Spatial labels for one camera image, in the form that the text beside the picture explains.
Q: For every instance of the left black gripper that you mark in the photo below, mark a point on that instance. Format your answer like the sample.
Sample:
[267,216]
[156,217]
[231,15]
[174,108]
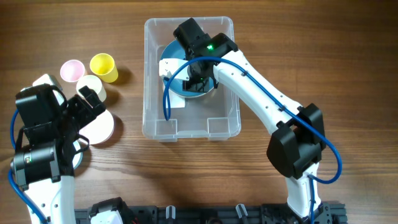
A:
[79,109]

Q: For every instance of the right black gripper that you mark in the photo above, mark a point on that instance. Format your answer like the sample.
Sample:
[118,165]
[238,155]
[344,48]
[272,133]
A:
[197,84]

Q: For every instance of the cream bowl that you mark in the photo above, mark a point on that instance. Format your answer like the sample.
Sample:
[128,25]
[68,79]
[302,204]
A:
[188,94]

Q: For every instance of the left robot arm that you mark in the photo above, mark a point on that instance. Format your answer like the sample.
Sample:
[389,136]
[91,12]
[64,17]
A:
[42,171]

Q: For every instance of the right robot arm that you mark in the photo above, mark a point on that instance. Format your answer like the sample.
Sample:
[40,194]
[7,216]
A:
[297,132]

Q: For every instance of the white label in container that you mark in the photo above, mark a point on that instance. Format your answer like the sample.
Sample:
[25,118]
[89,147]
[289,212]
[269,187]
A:
[176,101]

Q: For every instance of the clear plastic storage container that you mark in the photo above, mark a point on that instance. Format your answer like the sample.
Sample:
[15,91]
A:
[215,116]

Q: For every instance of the cream cup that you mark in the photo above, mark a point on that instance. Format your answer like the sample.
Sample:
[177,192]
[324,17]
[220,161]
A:
[94,83]

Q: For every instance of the pink cup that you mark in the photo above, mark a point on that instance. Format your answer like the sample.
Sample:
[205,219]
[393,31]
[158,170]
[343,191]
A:
[72,70]

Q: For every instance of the yellow cup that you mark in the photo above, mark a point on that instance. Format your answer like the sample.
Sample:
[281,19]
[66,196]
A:
[103,66]

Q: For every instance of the pale pink bowl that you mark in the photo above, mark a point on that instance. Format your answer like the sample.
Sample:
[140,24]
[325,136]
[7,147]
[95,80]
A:
[99,130]

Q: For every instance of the green bowl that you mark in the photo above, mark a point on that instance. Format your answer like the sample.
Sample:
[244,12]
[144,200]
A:
[78,157]

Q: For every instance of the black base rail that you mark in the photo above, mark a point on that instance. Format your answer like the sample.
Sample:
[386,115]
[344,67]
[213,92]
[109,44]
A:
[329,213]

